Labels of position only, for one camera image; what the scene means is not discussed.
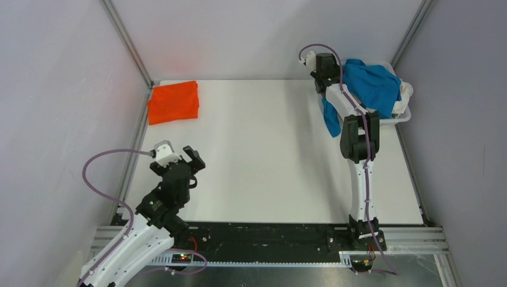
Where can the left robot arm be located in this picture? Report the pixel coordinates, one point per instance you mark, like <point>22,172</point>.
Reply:
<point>154,225</point>

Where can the folded orange t shirt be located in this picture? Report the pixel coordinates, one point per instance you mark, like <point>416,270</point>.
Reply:
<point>173,102</point>

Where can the blue t shirt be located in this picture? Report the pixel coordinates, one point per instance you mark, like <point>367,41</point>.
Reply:
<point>372,86</point>

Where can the controller board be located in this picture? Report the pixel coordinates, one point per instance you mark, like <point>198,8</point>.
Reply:
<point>361,266</point>
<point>181,258</point>

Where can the white plastic laundry basket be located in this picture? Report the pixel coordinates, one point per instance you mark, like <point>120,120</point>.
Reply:
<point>395,118</point>

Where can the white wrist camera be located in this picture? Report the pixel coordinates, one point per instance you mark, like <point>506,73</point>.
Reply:
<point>164,154</point>
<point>309,60</point>

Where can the left controller board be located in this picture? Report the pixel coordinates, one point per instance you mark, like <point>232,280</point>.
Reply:
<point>181,258</point>

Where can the right controller board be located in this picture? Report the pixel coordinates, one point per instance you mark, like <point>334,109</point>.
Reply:
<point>361,266</point>

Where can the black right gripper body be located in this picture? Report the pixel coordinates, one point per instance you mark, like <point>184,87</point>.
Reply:
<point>338,69</point>

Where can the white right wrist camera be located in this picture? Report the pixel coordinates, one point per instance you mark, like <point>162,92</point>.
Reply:
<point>309,60</point>

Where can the left aluminium frame post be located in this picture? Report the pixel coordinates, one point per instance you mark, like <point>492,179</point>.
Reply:
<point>123,34</point>

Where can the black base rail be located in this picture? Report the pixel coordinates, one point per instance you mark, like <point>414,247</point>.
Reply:
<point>276,243</point>

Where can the aluminium frame post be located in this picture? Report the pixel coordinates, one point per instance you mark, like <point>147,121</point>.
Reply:
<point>422,13</point>
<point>123,34</point>

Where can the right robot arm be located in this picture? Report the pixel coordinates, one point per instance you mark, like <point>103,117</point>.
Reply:
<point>359,145</point>

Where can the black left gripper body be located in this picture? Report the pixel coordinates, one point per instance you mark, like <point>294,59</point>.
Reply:
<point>158,168</point>

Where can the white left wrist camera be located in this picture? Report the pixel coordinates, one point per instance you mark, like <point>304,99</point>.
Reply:
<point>164,154</point>

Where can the right aluminium frame post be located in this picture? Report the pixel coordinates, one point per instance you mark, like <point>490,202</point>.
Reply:
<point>422,13</point>

